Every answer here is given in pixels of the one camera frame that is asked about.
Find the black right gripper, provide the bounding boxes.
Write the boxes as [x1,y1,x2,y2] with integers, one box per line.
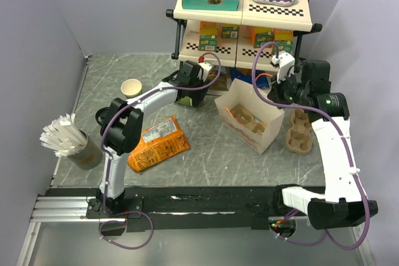
[267,69,309,110]

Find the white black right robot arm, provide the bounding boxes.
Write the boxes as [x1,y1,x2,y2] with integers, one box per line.
[267,54,378,230]

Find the cream black three-tier shelf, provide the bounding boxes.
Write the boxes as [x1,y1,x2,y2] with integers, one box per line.
[166,0,322,69]

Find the brown chips bag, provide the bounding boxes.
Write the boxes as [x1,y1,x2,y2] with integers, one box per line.
[207,67,232,96]

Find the blue chips bag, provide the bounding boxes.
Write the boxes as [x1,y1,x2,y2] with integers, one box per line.
[230,67,269,88]

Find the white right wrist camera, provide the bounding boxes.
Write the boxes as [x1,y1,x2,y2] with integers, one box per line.
[271,51,295,83]

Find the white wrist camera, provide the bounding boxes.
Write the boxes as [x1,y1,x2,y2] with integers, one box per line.
[198,56,214,80]
[271,51,295,83]

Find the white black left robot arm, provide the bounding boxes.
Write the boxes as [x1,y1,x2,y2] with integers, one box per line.
[96,60,213,217]

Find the orange chips bag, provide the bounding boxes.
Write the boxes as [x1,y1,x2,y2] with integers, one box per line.
[127,115,190,173]

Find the green paper coffee cup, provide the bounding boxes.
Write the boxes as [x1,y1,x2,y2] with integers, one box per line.
[176,96,194,107]
[120,78,142,98]

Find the black plastic cup lid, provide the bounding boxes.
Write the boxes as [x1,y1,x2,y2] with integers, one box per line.
[95,107,108,126]

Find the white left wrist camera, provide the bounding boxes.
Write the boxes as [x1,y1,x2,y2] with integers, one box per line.
[198,56,214,80]

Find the orange green snack box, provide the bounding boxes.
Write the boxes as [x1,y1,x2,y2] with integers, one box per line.
[247,26,274,49]
[274,29,294,54]
[221,24,239,39]
[198,21,218,52]

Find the white paper straws bundle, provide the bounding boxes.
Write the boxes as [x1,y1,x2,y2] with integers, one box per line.
[39,113,88,157]

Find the brown cardboard cup carrier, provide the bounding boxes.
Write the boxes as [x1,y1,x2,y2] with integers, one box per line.
[285,109,313,155]
[226,105,267,136]

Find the white Cream Bear paper bag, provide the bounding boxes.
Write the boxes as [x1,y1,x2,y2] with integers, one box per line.
[214,79,284,154]

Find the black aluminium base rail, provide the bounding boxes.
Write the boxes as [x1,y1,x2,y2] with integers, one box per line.
[31,186,291,237]

